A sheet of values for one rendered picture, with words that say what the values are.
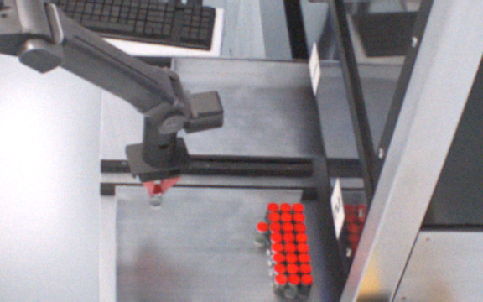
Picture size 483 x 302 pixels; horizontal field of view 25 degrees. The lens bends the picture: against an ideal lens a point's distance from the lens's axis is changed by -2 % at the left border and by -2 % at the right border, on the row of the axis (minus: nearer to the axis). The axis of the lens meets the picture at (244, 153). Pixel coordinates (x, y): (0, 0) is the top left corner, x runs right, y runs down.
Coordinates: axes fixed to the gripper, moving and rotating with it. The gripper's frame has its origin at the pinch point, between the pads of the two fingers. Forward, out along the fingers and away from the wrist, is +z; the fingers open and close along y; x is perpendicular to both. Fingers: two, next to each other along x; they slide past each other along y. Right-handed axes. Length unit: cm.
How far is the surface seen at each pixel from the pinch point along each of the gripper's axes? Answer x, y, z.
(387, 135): -24.7, 26.2, -34.5
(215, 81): 32.6, 21.1, 9.4
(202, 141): 17.3, 14.0, 9.3
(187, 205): 2.5, 6.9, 9.1
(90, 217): 72, 4, 97
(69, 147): 99, 3, 97
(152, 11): 62, 15, 15
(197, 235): -4.4, 6.9, 9.1
